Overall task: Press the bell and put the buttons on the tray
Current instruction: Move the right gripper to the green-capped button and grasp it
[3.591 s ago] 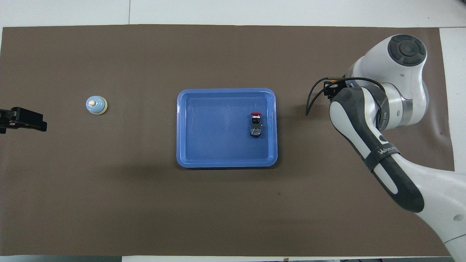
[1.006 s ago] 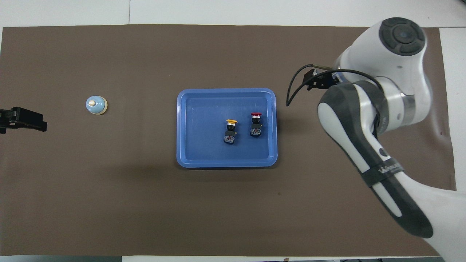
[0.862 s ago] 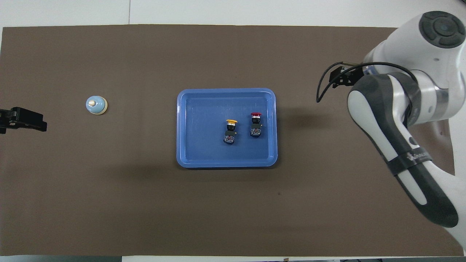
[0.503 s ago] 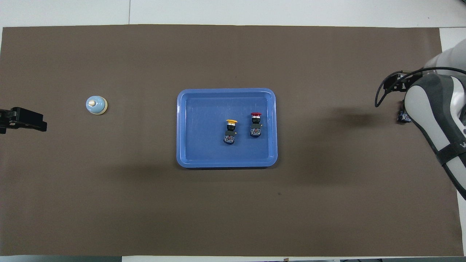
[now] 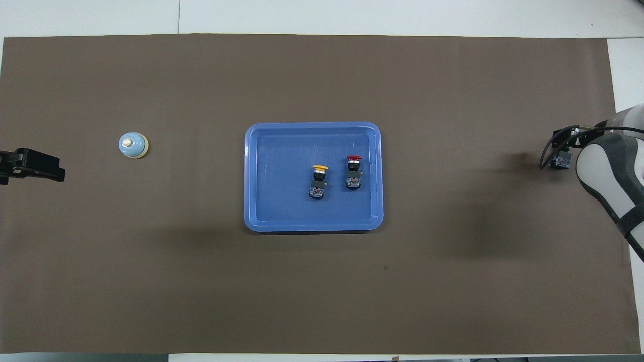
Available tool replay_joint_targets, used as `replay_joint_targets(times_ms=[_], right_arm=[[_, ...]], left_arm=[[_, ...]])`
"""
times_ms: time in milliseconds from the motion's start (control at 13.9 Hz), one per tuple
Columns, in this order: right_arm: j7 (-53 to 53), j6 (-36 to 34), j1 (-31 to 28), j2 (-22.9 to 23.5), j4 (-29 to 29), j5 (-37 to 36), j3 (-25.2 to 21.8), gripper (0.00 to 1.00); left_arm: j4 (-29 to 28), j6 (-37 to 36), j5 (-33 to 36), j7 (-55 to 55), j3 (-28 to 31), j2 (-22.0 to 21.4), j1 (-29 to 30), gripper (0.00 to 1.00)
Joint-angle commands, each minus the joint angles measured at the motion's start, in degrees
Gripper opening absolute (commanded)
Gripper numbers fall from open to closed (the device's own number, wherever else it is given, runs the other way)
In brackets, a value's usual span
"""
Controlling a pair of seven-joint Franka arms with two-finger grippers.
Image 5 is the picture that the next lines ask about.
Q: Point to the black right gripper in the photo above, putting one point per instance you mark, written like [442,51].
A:
[568,138]

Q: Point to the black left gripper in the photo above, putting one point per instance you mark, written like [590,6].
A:
[37,160]

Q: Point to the green push button switch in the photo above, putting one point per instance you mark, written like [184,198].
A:
[561,161]

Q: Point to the red push button switch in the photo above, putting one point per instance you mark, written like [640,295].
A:
[354,173]

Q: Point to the yellow push button switch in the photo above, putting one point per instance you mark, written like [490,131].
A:
[318,183]

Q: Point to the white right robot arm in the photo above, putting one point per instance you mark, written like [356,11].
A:
[614,176]

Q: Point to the light blue service bell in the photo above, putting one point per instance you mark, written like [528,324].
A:
[132,146]

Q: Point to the blue plastic tray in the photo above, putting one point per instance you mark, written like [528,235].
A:
[282,176]

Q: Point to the brown table mat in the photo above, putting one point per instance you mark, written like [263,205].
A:
[201,291]

